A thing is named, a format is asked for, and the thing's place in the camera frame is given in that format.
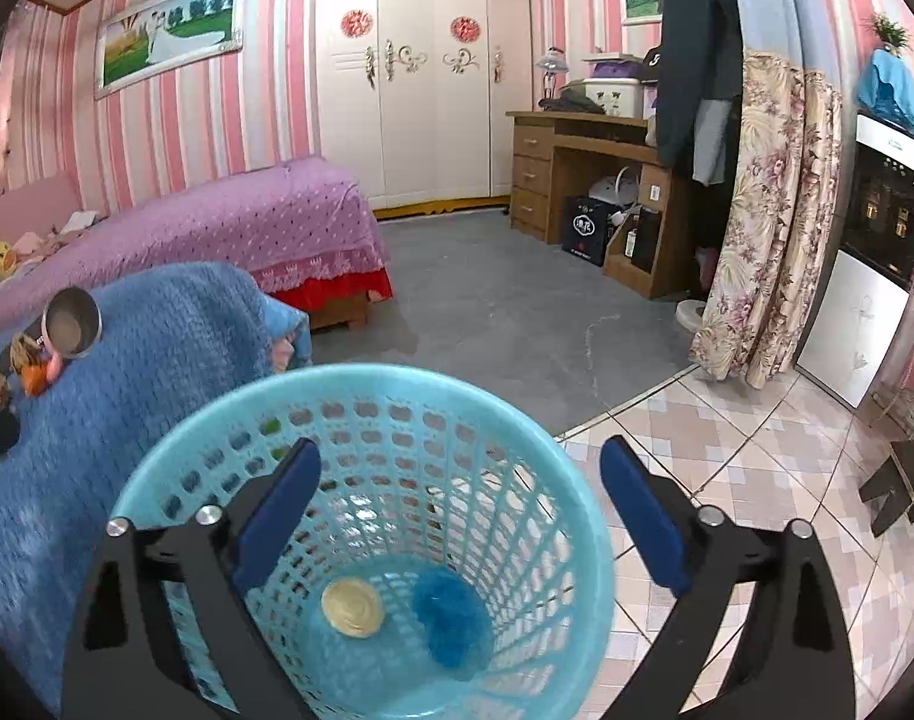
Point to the white standing fan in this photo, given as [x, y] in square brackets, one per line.
[689, 313]

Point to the pink mug with metal inside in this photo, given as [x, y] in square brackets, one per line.
[71, 322]

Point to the bed with purple dotted bedspread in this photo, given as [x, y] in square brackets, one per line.
[202, 225]

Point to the light blue plastic basket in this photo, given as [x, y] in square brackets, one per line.
[427, 390]

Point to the white storage box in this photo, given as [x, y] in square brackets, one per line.
[611, 97]

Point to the blue cloth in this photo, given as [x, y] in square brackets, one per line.
[892, 94]

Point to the framed wedding picture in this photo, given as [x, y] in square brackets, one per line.
[172, 30]

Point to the orange round lid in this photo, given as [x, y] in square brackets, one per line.
[33, 381]

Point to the grey hanging garment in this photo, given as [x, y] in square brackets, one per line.
[712, 142]

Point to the potted plant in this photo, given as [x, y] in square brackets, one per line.
[888, 31]

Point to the dark folded clothes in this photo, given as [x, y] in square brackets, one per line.
[577, 99]

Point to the yellow duck plush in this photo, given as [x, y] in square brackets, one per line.
[0, 261]

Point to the dark wooden stool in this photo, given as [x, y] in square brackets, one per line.
[899, 472]

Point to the floral curtain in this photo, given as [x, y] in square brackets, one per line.
[772, 225]

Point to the pink clothes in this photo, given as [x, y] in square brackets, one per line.
[37, 241]

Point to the wooden desk with drawers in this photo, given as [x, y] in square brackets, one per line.
[532, 165]

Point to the round beige lid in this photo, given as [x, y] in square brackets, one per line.
[352, 607]

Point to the black box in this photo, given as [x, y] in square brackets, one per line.
[644, 240]

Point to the red round paper cutout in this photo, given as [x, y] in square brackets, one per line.
[356, 22]
[464, 28]

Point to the black cap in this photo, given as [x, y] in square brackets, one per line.
[652, 64]

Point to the black paper bag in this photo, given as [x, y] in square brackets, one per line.
[586, 231]

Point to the white round appliance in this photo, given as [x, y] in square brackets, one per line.
[614, 191]

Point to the table lamp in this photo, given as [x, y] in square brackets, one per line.
[553, 64]

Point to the white water dispenser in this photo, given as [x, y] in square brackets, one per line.
[854, 315]

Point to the blue knitted blanket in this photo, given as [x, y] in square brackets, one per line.
[127, 405]

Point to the dark hanging jacket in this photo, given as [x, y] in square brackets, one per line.
[697, 30]

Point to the white wardrobe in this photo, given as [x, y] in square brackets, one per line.
[427, 90]

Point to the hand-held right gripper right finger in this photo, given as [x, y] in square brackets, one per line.
[644, 517]

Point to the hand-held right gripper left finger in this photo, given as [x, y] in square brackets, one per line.
[277, 517]

